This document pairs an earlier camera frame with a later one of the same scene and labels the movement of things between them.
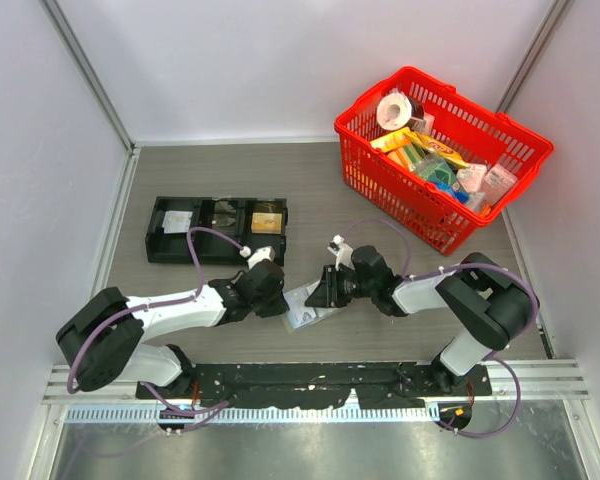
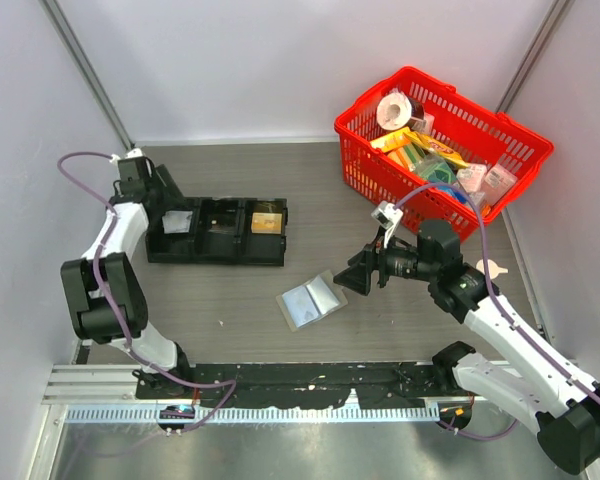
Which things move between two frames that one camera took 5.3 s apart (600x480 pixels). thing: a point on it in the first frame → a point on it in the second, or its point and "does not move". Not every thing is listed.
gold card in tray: x=266 y=223 does not move
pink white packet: x=497 y=183 does not move
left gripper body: x=267 y=306 → x=150 y=187
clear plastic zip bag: x=298 y=313 does not move
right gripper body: x=354 y=287 → x=385 y=258
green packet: x=436 y=169 does not move
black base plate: x=313 y=384 does not move
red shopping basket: x=431 y=159 does not move
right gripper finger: x=328 y=293 → x=359 y=275
